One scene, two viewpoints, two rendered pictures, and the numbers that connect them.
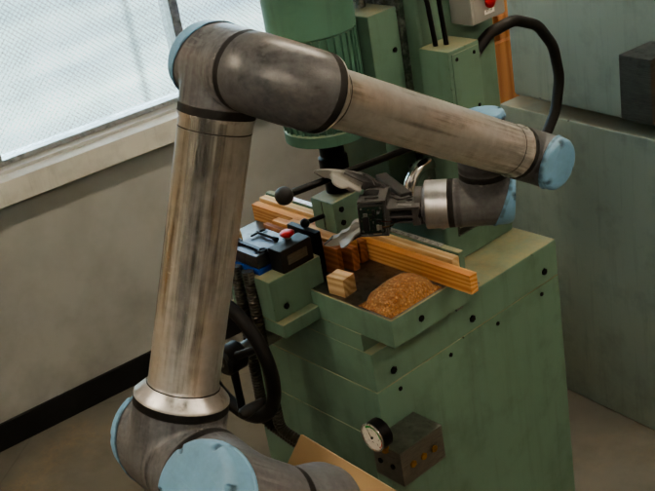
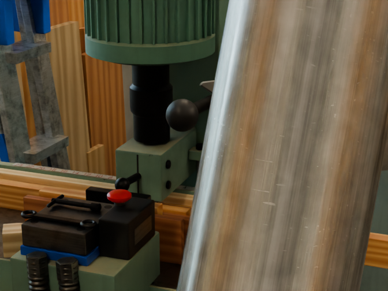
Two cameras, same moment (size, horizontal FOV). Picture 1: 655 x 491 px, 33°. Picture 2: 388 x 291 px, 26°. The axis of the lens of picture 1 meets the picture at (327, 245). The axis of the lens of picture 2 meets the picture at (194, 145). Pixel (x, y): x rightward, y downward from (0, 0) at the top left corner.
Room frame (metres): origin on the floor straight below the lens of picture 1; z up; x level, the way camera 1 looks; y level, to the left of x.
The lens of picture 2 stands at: (1.14, 0.50, 1.40)
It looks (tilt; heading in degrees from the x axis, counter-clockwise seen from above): 18 degrees down; 328
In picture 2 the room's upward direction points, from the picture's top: straight up
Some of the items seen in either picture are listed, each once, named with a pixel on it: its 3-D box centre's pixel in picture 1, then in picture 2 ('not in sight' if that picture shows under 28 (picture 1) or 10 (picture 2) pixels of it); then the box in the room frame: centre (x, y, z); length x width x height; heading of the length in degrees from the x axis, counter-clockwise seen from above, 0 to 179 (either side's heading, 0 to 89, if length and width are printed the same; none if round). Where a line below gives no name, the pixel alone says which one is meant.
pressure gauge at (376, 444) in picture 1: (378, 436); not in sight; (1.80, -0.03, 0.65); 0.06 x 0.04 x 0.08; 38
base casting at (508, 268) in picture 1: (398, 284); not in sight; (2.21, -0.14, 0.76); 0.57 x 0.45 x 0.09; 128
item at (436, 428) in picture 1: (408, 449); not in sight; (1.84, -0.09, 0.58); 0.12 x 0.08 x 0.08; 128
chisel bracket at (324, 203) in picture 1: (349, 207); (159, 165); (2.14, -0.06, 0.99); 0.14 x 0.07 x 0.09; 128
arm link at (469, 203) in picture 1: (482, 199); not in sight; (1.86, -0.29, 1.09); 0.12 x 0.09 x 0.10; 78
